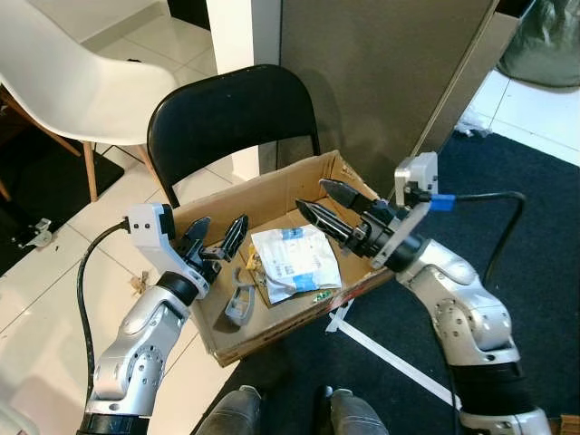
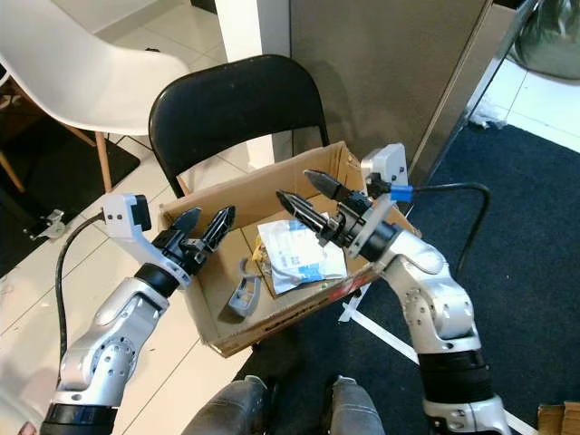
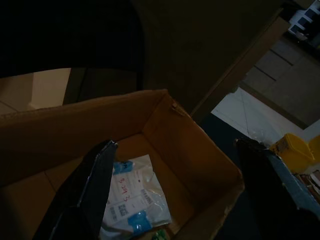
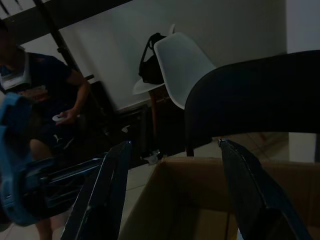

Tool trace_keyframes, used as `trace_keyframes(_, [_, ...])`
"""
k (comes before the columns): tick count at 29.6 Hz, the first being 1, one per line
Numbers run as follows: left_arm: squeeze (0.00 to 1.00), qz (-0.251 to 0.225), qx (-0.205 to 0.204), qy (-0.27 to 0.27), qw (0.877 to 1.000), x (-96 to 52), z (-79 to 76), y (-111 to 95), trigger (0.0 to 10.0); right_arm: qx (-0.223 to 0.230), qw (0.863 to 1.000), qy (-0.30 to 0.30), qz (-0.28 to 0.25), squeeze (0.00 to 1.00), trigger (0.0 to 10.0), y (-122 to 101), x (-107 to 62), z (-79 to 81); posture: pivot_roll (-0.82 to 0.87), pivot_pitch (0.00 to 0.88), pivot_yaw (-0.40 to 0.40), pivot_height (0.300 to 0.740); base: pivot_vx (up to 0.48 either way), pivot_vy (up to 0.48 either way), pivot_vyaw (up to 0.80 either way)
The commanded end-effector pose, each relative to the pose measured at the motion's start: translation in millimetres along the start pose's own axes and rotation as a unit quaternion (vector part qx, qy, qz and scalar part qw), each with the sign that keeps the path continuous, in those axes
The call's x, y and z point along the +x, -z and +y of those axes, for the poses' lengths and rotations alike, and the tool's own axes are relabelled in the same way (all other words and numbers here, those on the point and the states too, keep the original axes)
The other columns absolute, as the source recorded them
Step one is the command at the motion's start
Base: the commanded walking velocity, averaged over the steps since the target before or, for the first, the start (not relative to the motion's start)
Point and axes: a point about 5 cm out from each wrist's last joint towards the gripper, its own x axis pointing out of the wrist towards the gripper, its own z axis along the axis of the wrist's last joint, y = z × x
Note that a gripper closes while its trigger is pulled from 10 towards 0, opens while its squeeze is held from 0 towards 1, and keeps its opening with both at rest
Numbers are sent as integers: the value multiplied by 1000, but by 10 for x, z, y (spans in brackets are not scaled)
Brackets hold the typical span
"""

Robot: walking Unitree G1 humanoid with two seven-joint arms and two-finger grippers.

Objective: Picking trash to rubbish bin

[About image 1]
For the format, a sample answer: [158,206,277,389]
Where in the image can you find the white plastic chair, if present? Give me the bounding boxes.
[0,0,179,203]

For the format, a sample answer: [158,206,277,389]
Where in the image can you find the white plastic mailer bag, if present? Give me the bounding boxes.
[249,225,343,305]

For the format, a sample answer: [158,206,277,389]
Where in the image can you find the brown cardboard box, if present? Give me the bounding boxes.
[168,150,401,368]

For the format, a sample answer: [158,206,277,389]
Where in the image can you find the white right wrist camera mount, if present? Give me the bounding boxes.
[372,152,441,271]

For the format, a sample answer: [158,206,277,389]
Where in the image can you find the grey right robot leg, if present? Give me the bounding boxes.
[324,387,392,435]

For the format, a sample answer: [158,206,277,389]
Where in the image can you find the grey partition panel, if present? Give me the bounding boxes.
[278,0,524,197]

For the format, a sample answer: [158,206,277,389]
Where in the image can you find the dark green bag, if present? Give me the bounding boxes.
[496,0,580,89]

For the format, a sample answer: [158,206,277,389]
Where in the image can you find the black floor mat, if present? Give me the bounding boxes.
[0,113,125,277]

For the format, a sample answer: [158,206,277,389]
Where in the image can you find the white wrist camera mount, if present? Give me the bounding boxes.
[127,203,211,295]
[372,152,441,271]

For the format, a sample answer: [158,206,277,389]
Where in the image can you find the dark blue rug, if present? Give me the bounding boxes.
[192,131,580,435]

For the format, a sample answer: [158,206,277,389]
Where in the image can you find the small metal bracket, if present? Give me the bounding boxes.
[13,217,56,251]

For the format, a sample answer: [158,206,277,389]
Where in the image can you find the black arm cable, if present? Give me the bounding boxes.
[451,189,527,289]
[76,217,134,404]

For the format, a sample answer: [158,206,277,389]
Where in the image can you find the white floor tape strip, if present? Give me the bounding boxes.
[324,299,465,411]

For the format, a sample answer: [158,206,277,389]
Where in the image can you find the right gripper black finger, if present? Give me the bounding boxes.
[319,179,374,217]
[295,201,356,246]

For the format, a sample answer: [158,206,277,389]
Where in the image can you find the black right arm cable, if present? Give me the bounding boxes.
[451,189,527,289]

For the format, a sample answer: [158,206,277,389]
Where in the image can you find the blue cable connector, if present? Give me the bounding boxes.
[428,193,457,213]

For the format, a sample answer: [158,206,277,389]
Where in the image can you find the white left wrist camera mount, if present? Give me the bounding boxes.
[127,203,211,295]

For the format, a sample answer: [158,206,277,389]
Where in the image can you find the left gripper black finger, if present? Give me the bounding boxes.
[219,214,249,262]
[183,216,212,256]

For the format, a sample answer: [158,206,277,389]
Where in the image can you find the yellow brown wrapper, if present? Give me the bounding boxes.
[245,254,269,305]

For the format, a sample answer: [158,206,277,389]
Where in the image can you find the black folding chair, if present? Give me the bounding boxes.
[146,63,321,208]

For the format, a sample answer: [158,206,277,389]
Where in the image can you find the grey tape dispenser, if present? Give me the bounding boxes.
[223,266,258,328]

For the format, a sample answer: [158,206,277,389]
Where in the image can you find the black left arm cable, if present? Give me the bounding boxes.
[76,217,134,404]

